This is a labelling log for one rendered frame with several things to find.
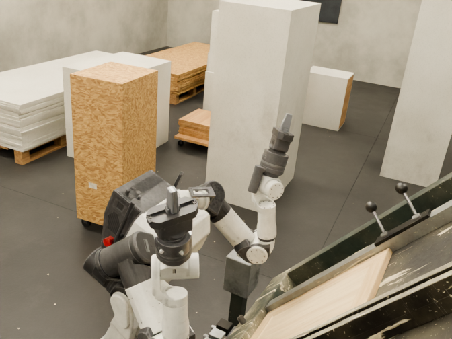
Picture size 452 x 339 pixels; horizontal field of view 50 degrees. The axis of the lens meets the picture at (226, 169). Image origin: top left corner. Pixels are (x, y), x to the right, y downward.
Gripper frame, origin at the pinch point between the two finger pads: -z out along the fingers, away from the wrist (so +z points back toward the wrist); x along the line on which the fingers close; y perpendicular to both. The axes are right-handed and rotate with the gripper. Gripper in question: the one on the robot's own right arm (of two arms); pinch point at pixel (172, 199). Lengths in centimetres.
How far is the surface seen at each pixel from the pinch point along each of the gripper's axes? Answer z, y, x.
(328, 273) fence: 56, 1, 57
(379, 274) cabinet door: 35, 21, 55
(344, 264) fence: 50, 4, 60
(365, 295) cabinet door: 33, 25, 45
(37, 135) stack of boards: 214, -362, 11
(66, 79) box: 161, -367, 50
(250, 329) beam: 80, -5, 31
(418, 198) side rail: 35, 2, 91
